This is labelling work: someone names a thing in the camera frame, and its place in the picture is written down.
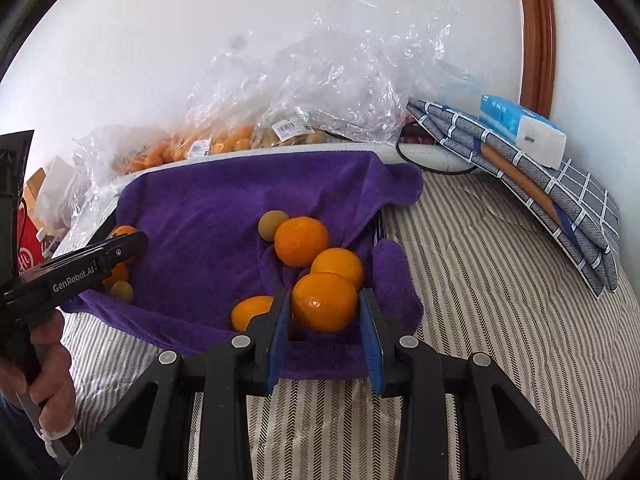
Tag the white plastic bag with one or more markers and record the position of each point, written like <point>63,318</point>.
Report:
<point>54,202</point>

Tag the large orange on bed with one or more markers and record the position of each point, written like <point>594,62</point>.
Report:
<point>243,312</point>

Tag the brownish yellow round fruit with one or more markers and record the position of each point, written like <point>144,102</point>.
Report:
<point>269,222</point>

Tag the red paper bag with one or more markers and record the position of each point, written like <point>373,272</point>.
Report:
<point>29,247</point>

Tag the folded grey checked cloth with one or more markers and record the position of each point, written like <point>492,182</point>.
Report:
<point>579,213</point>

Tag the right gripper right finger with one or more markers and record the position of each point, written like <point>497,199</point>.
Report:
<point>501,435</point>

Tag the clear plastic bags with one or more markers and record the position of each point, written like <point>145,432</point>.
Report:
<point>350,75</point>

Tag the small green-brown fruit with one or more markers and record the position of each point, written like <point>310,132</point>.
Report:
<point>122,291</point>

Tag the person's left hand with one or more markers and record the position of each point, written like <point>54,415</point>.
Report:
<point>53,386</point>

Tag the orange at bed front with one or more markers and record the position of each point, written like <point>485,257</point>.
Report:
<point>118,273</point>

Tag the purple towel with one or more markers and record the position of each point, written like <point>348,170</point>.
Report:
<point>205,254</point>

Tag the bagged oranges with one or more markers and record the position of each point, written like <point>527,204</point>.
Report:
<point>186,144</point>

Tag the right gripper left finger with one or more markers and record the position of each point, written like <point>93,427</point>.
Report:
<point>147,433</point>

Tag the blue tissue pack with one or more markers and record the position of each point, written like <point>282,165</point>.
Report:
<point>529,132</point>

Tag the brown wooden door frame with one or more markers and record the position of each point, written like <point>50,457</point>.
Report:
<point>539,56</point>

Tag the white tray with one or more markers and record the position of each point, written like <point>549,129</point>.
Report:
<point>431,157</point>

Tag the striped bed quilt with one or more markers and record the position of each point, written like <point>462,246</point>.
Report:
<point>489,279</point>

